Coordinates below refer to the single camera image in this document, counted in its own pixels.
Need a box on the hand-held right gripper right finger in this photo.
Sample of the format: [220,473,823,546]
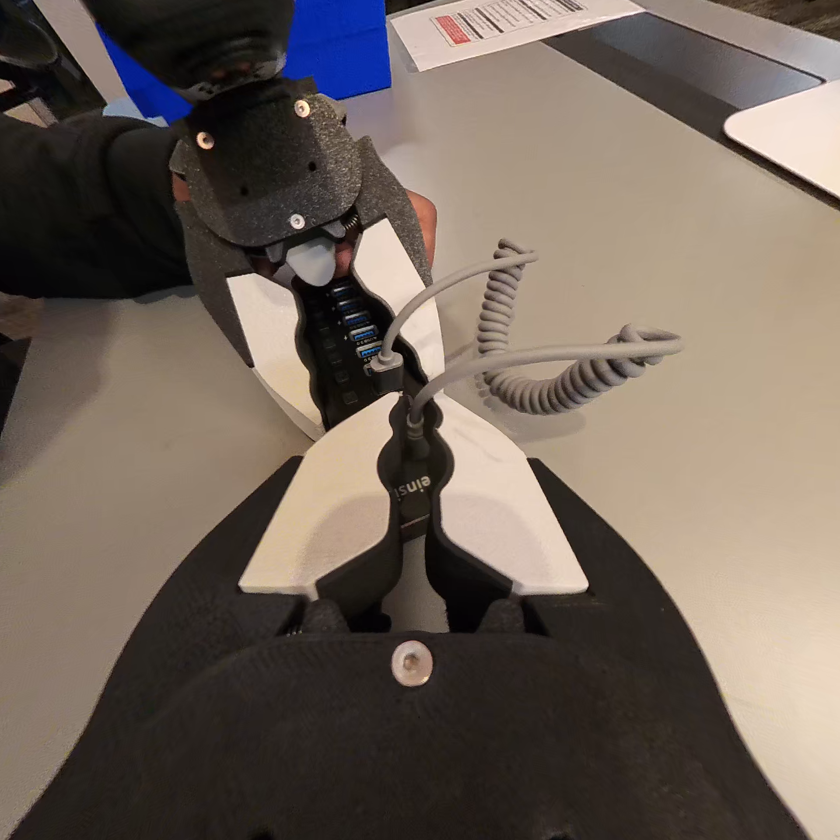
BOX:
[425,400,589,626]

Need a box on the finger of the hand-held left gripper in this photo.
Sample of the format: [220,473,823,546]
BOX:
[226,270,329,442]
[350,215,448,391]

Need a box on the grey cable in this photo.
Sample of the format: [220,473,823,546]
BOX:
[374,238,685,460]

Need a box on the blue box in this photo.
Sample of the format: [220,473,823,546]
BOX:
[97,0,392,127]

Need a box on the dark grey desk panel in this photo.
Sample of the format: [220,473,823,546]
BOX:
[545,12,828,135]

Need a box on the white printed paper sheet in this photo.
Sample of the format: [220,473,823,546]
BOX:
[390,0,647,73]

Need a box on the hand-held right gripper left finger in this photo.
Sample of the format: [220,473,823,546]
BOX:
[239,391,403,622]

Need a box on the person's left forearm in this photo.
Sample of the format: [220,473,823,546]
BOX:
[0,112,194,303]

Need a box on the black adapter block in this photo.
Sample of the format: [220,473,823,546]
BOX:
[387,453,439,547]

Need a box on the black usb hub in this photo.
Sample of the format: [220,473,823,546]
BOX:
[298,276,427,427]

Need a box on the person's left hand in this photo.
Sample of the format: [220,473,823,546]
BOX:
[408,189,441,265]

